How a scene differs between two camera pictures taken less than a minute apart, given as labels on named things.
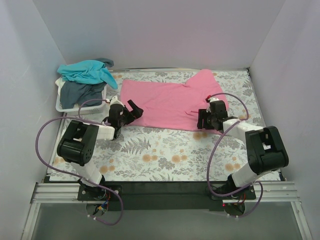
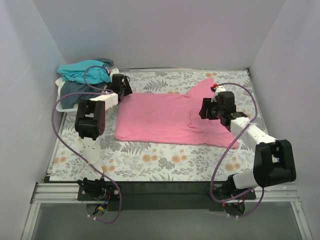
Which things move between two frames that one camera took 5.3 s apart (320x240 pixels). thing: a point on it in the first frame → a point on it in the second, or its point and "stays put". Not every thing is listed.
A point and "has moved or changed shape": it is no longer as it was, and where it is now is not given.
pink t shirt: x=173 y=106 has moved or changed shape
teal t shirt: x=89 y=72 stays put
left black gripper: x=129 y=114 → x=126 y=87
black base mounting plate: x=168 y=196 stays put
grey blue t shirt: x=73 y=93 stays put
